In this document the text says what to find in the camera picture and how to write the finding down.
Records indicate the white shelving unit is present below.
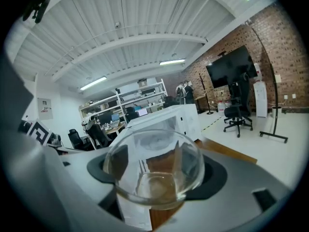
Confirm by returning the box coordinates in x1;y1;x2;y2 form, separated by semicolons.
79;78;169;125

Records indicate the black computer monitor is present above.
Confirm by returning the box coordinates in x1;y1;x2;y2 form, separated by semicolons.
98;112;113;126

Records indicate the clear glass bowl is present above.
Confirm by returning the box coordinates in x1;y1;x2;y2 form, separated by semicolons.
103;129;206;211

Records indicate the white water dispenser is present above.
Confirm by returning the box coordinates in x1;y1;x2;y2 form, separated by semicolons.
252;62;268;118

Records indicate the wooden desk with white legs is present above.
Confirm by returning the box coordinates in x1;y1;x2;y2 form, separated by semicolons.
105;121;126;134

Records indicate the black floor stand with sign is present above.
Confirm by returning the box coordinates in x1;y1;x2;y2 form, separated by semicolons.
250;27;290;144

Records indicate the dark coat rack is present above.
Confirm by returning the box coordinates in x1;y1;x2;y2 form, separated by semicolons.
197;72;215;116

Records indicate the black head camera rig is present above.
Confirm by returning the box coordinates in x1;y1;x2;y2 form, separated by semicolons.
22;0;52;24

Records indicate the black office chair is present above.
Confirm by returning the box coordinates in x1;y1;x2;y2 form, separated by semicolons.
223;72;254;138
67;129;85;150
85;123;113;150

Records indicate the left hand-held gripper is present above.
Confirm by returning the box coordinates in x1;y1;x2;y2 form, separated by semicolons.
18;120;63;147

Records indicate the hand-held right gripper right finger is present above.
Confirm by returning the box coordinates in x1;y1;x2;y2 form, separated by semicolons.
156;151;292;232

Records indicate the grey wall panel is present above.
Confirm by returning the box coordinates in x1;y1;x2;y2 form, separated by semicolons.
37;97;54;120

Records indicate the black television screen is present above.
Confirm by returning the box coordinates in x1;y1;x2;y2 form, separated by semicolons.
205;44;259;89

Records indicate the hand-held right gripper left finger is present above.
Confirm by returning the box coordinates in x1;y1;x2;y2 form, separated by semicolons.
59;146;124;221

